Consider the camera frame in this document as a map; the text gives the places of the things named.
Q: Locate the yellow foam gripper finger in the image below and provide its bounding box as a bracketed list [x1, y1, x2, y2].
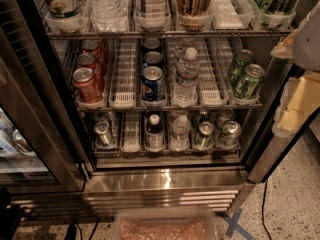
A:
[272, 71, 320, 138]
[271, 30, 297, 59]

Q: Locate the blue labelled plastic bottle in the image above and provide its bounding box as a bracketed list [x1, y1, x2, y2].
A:
[138, 0, 167, 29]

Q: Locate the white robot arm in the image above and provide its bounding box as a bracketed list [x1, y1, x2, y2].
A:
[271, 2, 320, 138]

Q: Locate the water bottle middle shelf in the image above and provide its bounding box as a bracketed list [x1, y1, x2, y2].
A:
[173, 47, 200, 107]

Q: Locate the steel fridge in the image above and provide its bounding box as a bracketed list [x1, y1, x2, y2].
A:
[12, 0, 298, 220]

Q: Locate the water bottle bottom shelf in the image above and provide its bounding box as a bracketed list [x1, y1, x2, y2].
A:
[170, 115, 191, 151]

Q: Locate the dark juice bottle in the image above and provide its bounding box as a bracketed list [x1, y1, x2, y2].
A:
[146, 114, 164, 150]

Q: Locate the empty white shelf tray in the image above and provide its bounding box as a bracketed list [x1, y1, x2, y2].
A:
[109, 39, 136, 109]

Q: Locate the clear water bottle top shelf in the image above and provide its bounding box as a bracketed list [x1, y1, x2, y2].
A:
[89, 0, 128, 32]

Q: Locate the silver can bottom shelf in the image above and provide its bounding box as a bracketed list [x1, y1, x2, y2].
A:
[94, 122, 114, 146]

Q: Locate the glass fridge door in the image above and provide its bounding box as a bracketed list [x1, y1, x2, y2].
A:
[0, 0, 85, 195]

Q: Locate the back green soda can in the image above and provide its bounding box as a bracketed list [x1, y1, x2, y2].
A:
[227, 49, 254, 86]

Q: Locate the green soda can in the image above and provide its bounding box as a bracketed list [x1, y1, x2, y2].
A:
[233, 64, 265, 100]
[227, 49, 254, 86]

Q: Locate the front green soda can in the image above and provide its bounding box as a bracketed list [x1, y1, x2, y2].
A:
[233, 64, 265, 100]

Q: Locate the brown tall can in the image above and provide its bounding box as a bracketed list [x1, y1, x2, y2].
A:
[177, 0, 211, 31]

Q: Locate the left green can bottom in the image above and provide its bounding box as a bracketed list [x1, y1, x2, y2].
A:
[194, 121, 214, 149]

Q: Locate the middle blue pepsi can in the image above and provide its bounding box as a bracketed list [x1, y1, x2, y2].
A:
[143, 51, 163, 68]

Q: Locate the blue pepsi can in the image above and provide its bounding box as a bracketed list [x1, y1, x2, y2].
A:
[143, 51, 163, 68]
[142, 66, 165, 102]
[142, 38, 162, 53]

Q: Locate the back blue pepsi can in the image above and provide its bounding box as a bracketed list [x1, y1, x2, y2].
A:
[142, 38, 162, 53]

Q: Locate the front blue pepsi can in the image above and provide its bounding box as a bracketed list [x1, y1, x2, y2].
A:
[142, 66, 165, 102]

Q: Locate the back red soda can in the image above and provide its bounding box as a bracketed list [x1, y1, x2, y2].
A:
[81, 39, 108, 67]

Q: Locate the red soda can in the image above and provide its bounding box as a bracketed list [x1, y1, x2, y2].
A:
[72, 67, 102, 103]
[76, 52, 105, 88]
[81, 39, 108, 67]

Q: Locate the clear plastic bin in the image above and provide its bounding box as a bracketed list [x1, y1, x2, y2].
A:
[114, 206, 216, 240]

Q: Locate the middle red soda can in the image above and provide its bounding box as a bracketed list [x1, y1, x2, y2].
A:
[76, 52, 105, 88]

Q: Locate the front red soda can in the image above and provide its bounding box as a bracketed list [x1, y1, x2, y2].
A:
[72, 67, 102, 103]

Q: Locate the black power cable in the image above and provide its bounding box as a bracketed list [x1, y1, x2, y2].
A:
[260, 179, 274, 240]

